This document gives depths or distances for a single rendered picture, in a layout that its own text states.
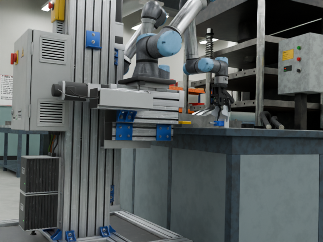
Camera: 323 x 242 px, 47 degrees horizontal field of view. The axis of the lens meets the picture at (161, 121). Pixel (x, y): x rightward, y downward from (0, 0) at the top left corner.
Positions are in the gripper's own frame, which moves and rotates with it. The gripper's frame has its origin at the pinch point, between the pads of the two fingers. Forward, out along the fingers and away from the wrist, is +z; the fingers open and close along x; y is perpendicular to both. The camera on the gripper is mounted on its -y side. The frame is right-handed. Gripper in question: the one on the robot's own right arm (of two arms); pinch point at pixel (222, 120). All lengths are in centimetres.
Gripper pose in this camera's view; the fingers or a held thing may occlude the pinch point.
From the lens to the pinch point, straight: 212.6
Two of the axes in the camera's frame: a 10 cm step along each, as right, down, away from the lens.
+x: 6.1, -0.1, -8.0
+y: -7.9, -0.4, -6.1
